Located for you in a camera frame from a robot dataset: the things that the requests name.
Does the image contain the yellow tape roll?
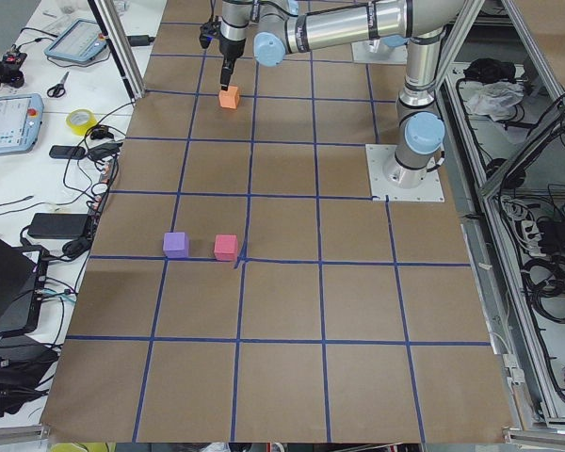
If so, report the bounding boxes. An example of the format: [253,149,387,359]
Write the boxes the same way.
[66,108,98,137]

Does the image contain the near teach pendant tablet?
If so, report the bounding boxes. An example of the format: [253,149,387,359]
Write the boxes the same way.
[0,93,44,155]

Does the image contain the white crumpled cloth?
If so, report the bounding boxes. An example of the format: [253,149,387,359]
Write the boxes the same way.
[465,81,525,121]

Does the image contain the far teach pendant tablet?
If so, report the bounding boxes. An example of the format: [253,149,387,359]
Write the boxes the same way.
[44,19,106,65]

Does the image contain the orange foam cube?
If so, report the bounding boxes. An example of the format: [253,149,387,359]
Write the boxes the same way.
[218,85,240,110]

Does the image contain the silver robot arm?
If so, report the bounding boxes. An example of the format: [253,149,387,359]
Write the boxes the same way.
[250,1,469,188]
[199,1,299,91]

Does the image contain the teach pendant tablet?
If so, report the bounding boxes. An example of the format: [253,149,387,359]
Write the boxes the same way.
[44,19,106,65]
[0,93,44,155]

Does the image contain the black power adapter brick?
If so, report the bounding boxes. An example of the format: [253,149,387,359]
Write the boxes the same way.
[27,213,89,239]

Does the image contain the black laptop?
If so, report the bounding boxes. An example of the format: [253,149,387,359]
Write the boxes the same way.
[0,239,48,337]

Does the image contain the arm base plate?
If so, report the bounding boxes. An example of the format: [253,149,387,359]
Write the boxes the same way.
[365,144,444,202]
[351,40,408,65]

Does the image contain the black remote device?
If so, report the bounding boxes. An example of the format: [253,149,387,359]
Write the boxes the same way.
[49,145,86,160]

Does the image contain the aluminium frame post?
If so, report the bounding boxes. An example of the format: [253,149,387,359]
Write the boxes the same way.
[88,0,145,102]

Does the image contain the purple foam cube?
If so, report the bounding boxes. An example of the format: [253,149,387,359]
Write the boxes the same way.
[163,232,189,259]

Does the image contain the pink foam cube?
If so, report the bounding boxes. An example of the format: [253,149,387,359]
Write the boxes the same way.
[214,234,239,262]

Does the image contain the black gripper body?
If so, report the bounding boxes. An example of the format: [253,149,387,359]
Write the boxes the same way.
[200,16,248,60]

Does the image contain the black handled scissors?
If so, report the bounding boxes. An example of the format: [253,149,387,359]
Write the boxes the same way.
[46,72,70,99]

